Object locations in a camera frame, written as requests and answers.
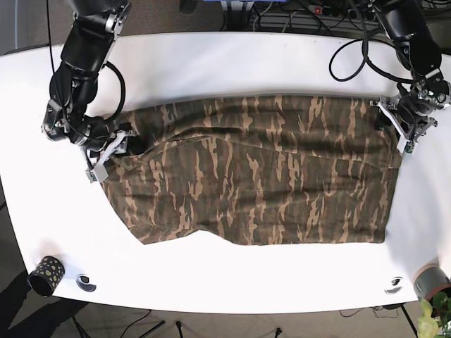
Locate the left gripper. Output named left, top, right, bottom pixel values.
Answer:
left=370, top=96, right=438, bottom=155

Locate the grey plant pot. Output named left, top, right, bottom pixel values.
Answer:
left=412, top=264, right=450, bottom=301

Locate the left metal table grommet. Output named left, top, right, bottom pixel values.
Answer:
left=75, top=275, right=97, bottom=292

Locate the metal table grommet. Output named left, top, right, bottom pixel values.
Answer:
left=383, top=276, right=404, bottom=295
left=75, top=275, right=97, bottom=292

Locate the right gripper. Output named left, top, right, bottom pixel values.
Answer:
left=83, top=127, right=146, bottom=183

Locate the camouflage T-shirt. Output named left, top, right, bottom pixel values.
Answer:
left=101, top=95, right=402, bottom=245

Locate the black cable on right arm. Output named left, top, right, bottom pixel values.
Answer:
left=47, top=0, right=128, bottom=127

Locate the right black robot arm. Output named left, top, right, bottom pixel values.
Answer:
left=41, top=1, right=143, bottom=182

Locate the right metal table grommet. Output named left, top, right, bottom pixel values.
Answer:
left=383, top=276, right=404, bottom=295

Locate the black floral cup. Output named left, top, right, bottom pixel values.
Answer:
left=27, top=256, right=66, bottom=297

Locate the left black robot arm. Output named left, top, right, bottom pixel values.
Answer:
left=371, top=1, right=450, bottom=154

